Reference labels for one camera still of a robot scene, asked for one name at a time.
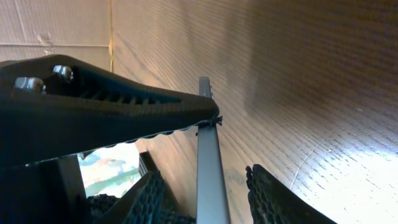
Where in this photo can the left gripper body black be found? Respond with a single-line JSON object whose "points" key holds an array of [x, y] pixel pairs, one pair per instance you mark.
{"points": [[53, 192]]}

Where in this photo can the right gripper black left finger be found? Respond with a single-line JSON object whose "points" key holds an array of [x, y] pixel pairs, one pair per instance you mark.
{"points": [[56, 105]]}

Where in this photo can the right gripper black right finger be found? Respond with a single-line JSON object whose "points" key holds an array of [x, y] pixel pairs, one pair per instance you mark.
{"points": [[271, 201]]}

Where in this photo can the blue Galaxy smartphone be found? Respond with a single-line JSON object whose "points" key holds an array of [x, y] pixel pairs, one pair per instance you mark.
{"points": [[212, 200]]}

